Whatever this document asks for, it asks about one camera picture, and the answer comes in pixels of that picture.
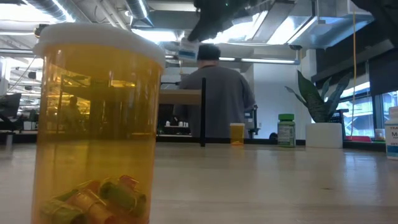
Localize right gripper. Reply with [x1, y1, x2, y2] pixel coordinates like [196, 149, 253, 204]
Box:
[187, 0, 251, 43]

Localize small orange pill bottle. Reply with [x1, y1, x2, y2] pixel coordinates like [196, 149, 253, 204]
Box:
[229, 123, 246, 146]

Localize orange pill bottle with capsules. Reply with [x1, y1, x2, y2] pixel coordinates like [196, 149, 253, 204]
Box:
[30, 22, 166, 224]

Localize green cap supplement bottle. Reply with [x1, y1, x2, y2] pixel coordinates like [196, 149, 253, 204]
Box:
[277, 113, 297, 148]

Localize person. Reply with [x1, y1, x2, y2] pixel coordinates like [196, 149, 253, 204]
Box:
[172, 44, 257, 139]

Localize long linear ceiling light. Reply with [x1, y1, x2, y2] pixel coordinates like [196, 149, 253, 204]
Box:
[0, 48, 300, 65]

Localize black desk with monitor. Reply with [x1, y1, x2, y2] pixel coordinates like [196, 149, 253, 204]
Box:
[244, 105, 261, 139]

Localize snake plant in white pot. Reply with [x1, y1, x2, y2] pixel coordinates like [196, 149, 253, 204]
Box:
[284, 70, 353, 149]

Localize red flat object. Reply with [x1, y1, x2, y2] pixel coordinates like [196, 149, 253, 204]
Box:
[345, 135, 373, 143]

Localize black computer monitor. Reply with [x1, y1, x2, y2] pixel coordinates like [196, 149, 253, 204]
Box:
[0, 92, 22, 131]

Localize small white jar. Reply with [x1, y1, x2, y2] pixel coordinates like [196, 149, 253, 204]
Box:
[374, 128, 387, 142]

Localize wooden shelf black frame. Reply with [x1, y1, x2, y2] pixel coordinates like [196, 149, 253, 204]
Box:
[157, 77, 208, 147]

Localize black frame crossbar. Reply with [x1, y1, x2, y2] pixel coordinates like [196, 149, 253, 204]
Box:
[155, 136, 307, 146]

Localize large rectangular silver duct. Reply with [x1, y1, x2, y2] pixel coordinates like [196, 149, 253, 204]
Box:
[251, 0, 376, 50]

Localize silver round air duct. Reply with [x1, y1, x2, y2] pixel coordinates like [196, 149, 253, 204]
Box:
[24, 0, 78, 25]

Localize black round ceiling camera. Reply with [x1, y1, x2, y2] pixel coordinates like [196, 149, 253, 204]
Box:
[33, 24, 50, 39]

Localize black side frame rails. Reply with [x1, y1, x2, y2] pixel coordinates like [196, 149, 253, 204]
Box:
[0, 132, 38, 144]
[343, 140, 388, 153]

